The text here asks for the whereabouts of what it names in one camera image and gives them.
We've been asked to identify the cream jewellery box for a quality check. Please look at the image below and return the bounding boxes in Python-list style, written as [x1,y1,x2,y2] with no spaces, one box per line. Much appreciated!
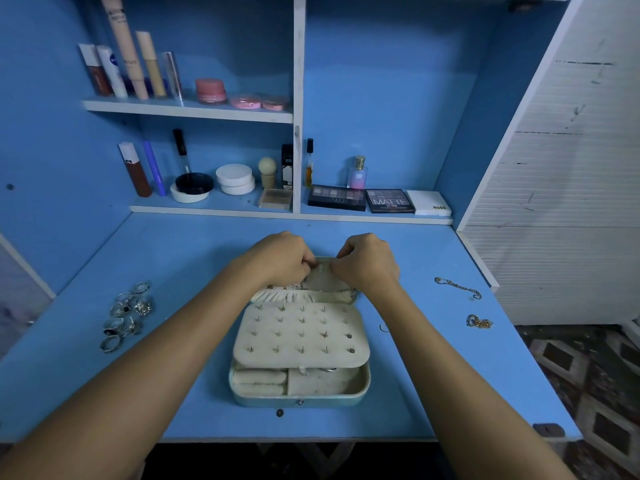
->
[228,257,372,408]

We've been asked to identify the tall beige cosmetic tube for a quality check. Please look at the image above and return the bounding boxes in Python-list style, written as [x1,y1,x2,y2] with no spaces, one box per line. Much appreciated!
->
[98,0,149,101]

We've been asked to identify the pink round jar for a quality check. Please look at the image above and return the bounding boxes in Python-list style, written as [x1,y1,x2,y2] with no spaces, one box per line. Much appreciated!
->
[195,79,227,105]

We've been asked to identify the white bowl black inside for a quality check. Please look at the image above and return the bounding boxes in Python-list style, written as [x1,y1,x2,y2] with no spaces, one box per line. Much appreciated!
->
[170,171,215,203]

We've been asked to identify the black makeup brush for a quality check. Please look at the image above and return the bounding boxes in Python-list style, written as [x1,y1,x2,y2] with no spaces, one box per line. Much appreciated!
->
[173,129,191,176]

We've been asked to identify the white slatted cabinet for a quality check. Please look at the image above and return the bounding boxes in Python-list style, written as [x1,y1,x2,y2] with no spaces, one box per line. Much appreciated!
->
[455,0,640,326]

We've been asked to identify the small pink perfume bottle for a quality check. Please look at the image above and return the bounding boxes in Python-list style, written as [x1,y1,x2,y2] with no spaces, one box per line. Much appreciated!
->
[347,155,368,191]

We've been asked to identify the short beige cosmetic tube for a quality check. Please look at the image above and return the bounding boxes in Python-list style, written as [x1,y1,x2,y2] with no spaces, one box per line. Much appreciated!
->
[135,31,168,99]

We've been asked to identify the pile of silver bracelets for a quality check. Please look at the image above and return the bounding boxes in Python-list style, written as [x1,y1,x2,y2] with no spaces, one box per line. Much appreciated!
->
[378,275,494,333]

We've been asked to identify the white round cream jar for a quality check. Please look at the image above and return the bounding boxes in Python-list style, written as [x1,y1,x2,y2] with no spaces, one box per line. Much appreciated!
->
[216,163,257,196]

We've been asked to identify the beige makeup sponge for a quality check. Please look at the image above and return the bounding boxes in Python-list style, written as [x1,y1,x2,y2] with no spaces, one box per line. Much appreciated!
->
[258,157,278,190]

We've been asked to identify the white flat box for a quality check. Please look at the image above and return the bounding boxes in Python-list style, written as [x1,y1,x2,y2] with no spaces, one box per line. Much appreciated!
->
[406,189,453,220]

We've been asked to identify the brown lipstick tube white cap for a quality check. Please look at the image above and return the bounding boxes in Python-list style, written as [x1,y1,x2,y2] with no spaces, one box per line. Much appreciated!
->
[118,141,153,199]

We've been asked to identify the black cosmetic bottle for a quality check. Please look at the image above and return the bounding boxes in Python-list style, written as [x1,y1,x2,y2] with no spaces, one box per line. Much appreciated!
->
[281,143,295,190]

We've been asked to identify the person's right forearm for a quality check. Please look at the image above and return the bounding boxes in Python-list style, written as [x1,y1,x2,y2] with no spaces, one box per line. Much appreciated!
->
[375,285,576,480]

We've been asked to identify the white framed marbled panel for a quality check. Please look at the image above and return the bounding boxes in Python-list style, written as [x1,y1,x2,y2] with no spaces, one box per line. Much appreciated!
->
[0,233,56,361]

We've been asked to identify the person's right hand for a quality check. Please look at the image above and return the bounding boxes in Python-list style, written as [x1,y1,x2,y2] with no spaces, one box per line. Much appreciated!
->
[332,233,401,301]

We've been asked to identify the white shelf unit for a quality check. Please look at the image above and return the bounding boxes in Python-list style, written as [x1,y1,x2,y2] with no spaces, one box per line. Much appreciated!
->
[82,0,571,226]

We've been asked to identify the square brown powder compact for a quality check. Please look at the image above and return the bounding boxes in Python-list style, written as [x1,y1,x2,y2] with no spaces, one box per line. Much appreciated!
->
[258,187,293,212]

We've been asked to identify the black lettered eyeshadow palette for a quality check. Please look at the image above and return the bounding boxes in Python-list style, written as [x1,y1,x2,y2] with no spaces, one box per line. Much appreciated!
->
[364,189,416,215]

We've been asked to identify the dark eyeshadow palette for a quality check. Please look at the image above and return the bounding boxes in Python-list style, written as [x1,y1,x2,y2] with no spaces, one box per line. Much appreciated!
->
[307,185,368,212]

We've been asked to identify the blue cosmetic tube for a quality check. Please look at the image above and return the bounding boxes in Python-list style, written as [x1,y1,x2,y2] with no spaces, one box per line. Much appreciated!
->
[142,139,168,197]

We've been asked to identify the person's dark clothing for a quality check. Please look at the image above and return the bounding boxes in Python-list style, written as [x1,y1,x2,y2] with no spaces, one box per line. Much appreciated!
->
[140,441,471,480]

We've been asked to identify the white tube blue label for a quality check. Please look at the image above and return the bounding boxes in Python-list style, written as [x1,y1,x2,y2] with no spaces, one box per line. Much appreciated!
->
[96,45,129,100]

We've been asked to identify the person's left hand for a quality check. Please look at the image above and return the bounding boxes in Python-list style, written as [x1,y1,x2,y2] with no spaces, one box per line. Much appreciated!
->
[232,231,317,294]

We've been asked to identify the pile of silver rings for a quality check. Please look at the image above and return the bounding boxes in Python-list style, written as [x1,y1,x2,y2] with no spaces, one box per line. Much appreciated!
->
[100,281,155,354]

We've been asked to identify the person's left forearm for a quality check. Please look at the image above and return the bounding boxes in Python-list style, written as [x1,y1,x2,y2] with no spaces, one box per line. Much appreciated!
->
[0,273,256,480]

